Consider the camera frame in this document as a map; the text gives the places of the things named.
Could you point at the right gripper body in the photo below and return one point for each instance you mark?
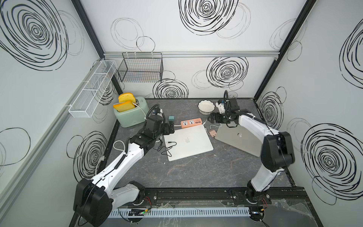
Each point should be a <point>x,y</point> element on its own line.
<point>224,118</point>

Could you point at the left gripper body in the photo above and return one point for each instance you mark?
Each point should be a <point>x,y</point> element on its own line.
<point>159,135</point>

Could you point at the pink usb charger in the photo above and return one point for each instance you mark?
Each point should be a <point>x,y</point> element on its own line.
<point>212,133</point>

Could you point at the orange power strip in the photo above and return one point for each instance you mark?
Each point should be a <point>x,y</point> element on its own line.
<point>191,123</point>

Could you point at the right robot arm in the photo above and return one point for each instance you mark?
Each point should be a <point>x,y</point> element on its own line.
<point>277,151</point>

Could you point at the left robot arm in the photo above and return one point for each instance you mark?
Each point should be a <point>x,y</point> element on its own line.
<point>95,198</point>

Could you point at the silver grey laptop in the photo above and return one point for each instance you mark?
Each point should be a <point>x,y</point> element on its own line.
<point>240,138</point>

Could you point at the white apple laptop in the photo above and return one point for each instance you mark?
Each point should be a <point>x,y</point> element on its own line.
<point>188,142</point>

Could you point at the white scalloped bowl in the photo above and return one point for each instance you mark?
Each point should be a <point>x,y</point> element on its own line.
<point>206,107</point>

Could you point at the mint green toaster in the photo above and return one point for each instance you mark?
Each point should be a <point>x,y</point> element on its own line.
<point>134,116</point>

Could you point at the clear drinking glass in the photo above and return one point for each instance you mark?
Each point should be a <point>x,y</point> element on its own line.
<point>232,94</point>

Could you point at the front yellow toast slice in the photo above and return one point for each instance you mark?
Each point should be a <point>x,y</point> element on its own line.
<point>123,106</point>

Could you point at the yellow toast slice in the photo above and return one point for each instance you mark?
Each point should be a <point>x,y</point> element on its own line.
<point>125,97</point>
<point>123,106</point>

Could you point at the rear yellow toast slice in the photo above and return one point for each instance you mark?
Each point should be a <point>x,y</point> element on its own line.
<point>125,97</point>

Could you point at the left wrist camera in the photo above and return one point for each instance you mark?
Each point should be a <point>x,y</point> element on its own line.
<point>157,111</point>

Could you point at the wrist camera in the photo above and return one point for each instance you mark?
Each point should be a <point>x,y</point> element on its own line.
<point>157,111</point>
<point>228,105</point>

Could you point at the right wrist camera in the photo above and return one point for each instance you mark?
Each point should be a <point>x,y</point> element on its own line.
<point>228,105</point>

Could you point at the black wire basket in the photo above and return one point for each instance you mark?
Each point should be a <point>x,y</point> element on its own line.
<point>141,67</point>

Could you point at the white wire shelf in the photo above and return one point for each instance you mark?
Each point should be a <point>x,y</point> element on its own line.
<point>98,90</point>

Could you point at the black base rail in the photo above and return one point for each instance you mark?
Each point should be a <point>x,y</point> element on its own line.
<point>237,195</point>

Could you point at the grey slotted cable duct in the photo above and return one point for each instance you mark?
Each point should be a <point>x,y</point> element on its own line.
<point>181,212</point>

